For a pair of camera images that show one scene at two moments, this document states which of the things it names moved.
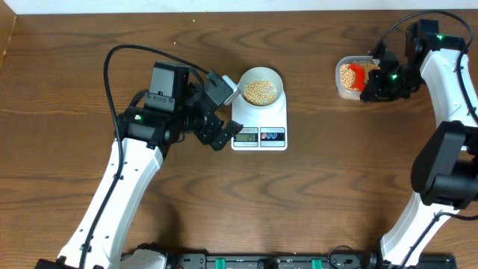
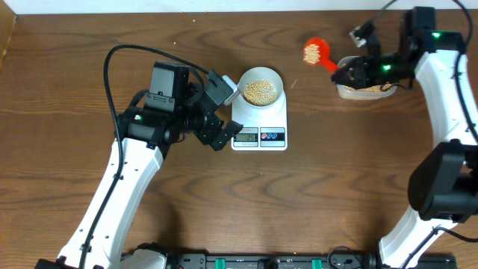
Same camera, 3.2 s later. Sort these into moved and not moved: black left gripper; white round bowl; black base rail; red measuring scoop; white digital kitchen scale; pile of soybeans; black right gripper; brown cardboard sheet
Moved: pile of soybeans; black right gripper; red measuring scoop
Not moved: black left gripper; white round bowl; brown cardboard sheet; black base rail; white digital kitchen scale
